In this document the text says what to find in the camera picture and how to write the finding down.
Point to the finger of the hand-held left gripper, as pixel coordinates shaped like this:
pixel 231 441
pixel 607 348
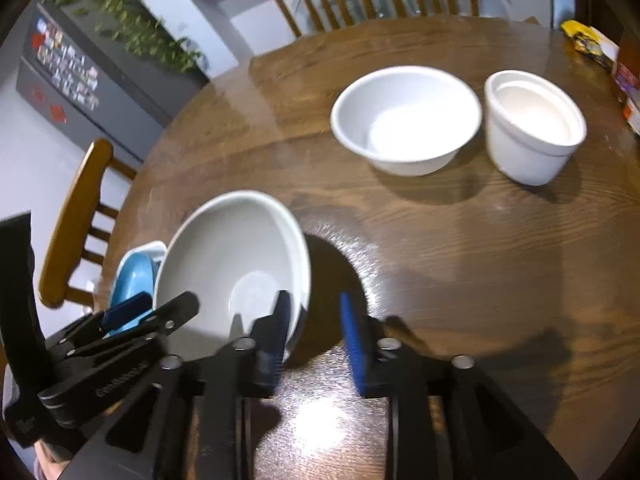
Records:
pixel 125 310
pixel 170 312

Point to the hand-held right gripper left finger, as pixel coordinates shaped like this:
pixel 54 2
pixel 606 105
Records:
pixel 272 355

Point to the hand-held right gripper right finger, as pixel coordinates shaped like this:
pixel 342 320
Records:
pixel 352 345

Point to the blue plate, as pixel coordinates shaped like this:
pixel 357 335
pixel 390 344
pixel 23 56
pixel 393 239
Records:
pixel 132 275

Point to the large patterned square plate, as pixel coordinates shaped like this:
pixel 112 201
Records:
pixel 150 247

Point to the large grey-white bowl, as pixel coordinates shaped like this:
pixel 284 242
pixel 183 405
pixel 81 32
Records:
pixel 225 245

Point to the white bowl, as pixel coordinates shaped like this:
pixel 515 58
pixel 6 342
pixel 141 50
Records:
pixel 400 125

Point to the white straight-sided ramekin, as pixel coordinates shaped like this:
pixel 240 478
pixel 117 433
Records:
pixel 530 120

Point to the person's left hand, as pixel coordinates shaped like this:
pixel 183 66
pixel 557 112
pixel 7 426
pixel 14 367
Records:
pixel 47 465

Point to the red paper decal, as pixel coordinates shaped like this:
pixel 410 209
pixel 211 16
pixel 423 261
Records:
pixel 36 39
pixel 59 112
pixel 37 94

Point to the grey refrigerator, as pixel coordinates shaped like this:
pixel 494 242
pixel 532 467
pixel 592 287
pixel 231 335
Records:
pixel 130 90

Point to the cluster of fridge photos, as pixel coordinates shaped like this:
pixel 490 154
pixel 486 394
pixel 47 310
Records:
pixel 70 67

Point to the trailing green vine plant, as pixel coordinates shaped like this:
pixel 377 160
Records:
pixel 135 30

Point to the yellow snack packet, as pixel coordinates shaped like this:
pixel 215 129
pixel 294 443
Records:
pixel 587 42

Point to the dark wooden door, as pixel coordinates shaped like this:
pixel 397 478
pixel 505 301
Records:
pixel 595 0

